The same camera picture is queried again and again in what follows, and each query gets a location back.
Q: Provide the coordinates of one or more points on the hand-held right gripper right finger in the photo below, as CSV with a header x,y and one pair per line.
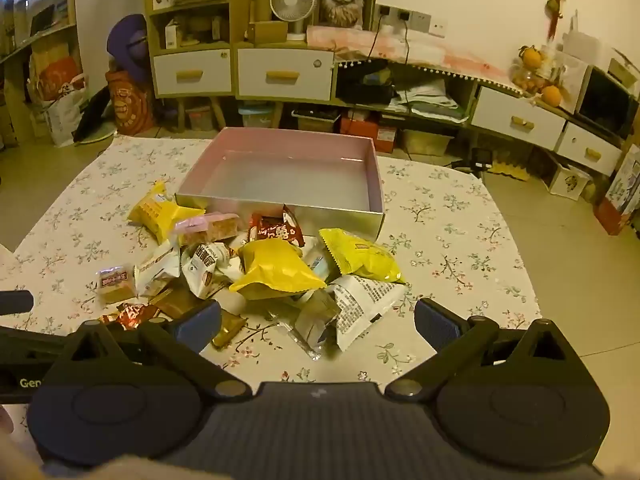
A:
x,y
436,327

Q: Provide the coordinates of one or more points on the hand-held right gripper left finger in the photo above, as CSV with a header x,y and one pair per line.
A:
x,y
197,324

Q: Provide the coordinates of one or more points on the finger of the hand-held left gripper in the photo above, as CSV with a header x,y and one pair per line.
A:
x,y
15,301

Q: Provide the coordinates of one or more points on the gold brown snack packet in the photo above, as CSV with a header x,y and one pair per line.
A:
x,y
227,327

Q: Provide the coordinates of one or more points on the white brown-printed snack packet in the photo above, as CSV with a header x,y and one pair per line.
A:
x,y
205,267

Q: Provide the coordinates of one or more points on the red brown snack packet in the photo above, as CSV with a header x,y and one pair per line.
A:
x,y
132,314
277,230

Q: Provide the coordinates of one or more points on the white text-printed snack packet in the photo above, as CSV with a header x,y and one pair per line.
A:
x,y
365,307

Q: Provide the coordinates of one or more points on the clear biscuit packet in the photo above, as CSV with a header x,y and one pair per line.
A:
x,y
116,284

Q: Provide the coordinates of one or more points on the plain yellow snack packet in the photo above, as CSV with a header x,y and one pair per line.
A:
x,y
275,270
362,257

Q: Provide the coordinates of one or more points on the pink snack bar packet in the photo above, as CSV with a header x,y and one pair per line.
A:
x,y
210,225

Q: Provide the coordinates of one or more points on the clear silver snack packet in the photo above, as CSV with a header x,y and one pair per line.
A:
x,y
312,325

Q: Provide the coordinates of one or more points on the yellow printed snack packet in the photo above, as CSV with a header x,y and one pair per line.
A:
x,y
160,212

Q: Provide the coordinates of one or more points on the pink cardboard box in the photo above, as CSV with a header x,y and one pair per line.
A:
x,y
280,180

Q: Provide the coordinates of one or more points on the floral tablecloth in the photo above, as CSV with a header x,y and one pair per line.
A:
x,y
450,270

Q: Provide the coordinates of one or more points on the black handheld tripod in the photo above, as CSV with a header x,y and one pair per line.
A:
x,y
477,157

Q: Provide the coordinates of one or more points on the white printed shopping bag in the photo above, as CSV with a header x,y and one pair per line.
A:
x,y
62,117

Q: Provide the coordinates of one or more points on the white printed box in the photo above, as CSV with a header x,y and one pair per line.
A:
x,y
567,180

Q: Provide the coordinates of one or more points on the black flat panel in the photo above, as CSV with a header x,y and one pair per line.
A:
x,y
92,117

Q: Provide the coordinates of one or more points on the small clear storage bin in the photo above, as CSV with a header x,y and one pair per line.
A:
x,y
200,119

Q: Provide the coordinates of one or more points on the red box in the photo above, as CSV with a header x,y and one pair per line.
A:
x,y
365,132

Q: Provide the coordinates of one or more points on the clear bin blue lid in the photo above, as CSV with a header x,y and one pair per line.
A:
x,y
260,117

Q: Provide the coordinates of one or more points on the red printed paper bag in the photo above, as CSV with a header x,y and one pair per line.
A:
x,y
617,200

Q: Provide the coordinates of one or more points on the orange printed bag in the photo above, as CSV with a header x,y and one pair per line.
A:
x,y
129,105

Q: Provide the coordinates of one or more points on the long wooden low cabinet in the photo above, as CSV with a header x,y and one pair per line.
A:
x,y
465,100

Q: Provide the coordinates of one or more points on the loose papers pile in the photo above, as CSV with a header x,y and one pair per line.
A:
x,y
425,97

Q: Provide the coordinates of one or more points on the black bag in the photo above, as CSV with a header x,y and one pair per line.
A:
x,y
362,87

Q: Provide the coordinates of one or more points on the orange fruit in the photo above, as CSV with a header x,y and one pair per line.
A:
x,y
531,57
552,96

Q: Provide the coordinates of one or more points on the bag of small orange fruits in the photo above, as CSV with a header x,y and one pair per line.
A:
x,y
526,80

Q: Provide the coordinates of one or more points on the cluttered wooden shelf rack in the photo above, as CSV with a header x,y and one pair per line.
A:
x,y
50,35

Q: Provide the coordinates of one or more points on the pink cabinet cloth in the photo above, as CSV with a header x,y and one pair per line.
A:
x,y
430,52

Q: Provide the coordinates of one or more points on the purple hat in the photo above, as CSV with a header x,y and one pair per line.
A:
x,y
125,45

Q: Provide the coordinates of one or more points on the white microwave oven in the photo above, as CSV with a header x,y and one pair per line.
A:
x,y
602,102

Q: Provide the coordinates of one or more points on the small white carton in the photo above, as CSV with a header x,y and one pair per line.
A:
x,y
172,35

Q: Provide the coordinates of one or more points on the tall wooden shelf cabinet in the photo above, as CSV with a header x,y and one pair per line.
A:
x,y
150,25

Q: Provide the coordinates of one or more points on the white desk fan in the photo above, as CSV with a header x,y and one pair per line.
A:
x,y
292,2

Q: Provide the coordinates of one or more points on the red hanging ornament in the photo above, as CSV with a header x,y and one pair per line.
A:
x,y
557,0

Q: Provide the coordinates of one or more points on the wall socket panel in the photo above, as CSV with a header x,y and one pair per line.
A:
x,y
415,19

